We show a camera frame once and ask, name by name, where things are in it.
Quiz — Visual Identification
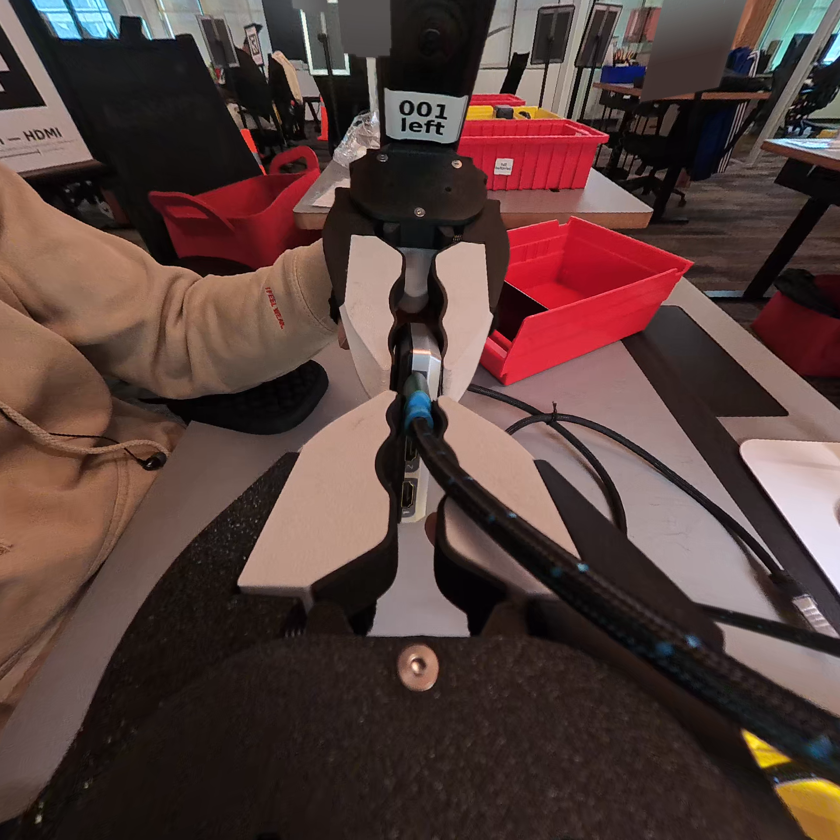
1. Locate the black white marker poster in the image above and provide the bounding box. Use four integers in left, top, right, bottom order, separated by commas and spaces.
0, 0, 94, 177

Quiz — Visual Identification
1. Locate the silver usb hub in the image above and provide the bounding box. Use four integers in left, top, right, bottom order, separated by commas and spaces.
392, 320, 442, 526

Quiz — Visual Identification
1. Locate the red tote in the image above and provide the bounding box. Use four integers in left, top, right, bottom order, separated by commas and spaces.
150, 146, 322, 271
751, 272, 840, 378

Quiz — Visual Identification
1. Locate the black bin divider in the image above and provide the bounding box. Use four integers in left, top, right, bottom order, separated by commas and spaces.
492, 281, 549, 342

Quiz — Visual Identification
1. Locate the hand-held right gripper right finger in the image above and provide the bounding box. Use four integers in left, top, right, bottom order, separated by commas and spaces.
433, 395, 581, 601

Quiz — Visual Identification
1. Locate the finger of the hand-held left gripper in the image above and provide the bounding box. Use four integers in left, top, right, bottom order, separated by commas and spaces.
339, 234, 403, 399
430, 241, 495, 403

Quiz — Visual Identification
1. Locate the white board stand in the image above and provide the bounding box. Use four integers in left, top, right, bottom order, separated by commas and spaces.
740, 438, 840, 559

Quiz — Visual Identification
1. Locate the black braided hdmi cable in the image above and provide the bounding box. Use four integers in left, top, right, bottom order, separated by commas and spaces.
402, 373, 840, 788

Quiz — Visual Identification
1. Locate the person's beige hoodie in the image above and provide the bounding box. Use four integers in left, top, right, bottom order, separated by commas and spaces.
0, 289, 188, 729

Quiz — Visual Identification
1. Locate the red plastic bin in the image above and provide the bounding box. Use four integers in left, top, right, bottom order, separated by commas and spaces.
479, 217, 694, 386

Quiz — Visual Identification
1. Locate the black easel board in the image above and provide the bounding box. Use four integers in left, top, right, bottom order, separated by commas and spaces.
49, 33, 263, 263

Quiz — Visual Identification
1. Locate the black panel on stand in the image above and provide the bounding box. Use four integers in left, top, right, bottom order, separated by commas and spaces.
576, 2, 623, 68
530, 5, 576, 67

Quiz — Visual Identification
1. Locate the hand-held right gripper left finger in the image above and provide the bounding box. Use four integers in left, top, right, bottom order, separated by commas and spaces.
238, 390, 400, 599

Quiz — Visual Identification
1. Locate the wooden desk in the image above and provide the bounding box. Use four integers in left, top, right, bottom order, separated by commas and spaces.
592, 80, 774, 204

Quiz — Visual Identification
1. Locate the black braided hub cable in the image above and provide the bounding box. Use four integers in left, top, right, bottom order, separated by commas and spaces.
467, 384, 840, 657

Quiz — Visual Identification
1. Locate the red ribbed bin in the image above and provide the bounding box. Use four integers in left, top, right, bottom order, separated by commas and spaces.
456, 118, 611, 193

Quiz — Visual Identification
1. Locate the clear plastic bag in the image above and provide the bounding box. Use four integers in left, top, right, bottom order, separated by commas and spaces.
333, 110, 383, 166

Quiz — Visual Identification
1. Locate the person's left forearm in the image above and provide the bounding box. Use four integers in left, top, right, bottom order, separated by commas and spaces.
0, 164, 342, 403

